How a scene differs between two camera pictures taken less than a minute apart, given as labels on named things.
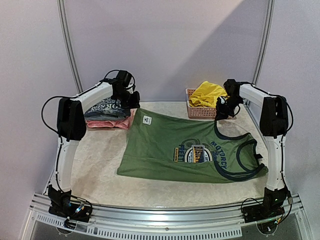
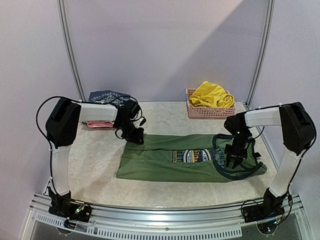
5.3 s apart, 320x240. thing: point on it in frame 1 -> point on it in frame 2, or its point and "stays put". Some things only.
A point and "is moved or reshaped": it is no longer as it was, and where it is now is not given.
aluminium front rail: [224, 220] stays put
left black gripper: [134, 104] -> [137, 138]
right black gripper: [221, 111] -> [236, 152]
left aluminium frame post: [62, 20] stays put
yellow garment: [206, 95] stays put
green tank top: [169, 145] is moved or reshaped
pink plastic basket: [197, 113] stays put
